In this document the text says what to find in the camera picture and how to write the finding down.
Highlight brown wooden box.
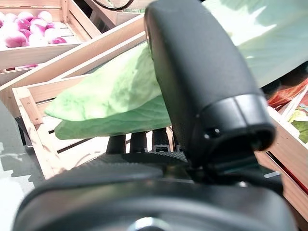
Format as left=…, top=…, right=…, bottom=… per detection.
left=83, top=0, right=146, bottom=33

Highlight napa cabbage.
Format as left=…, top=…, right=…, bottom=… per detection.
left=44, top=0, right=308, bottom=141

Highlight wooden slatted crate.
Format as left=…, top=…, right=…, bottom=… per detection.
left=255, top=79, right=308, bottom=231
left=0, top=0, right=102, bottom=73
left=11, top=74, right=183, bottom=180

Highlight wooden display shelf frame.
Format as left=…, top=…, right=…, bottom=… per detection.
left=0, top=14, right=150, bottom=118

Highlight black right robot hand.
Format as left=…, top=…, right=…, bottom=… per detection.
left=12, top=0, right=299, bottom=231

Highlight red orange carrot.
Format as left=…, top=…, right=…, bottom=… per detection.
left=268, top=78, right=308, bottom=109

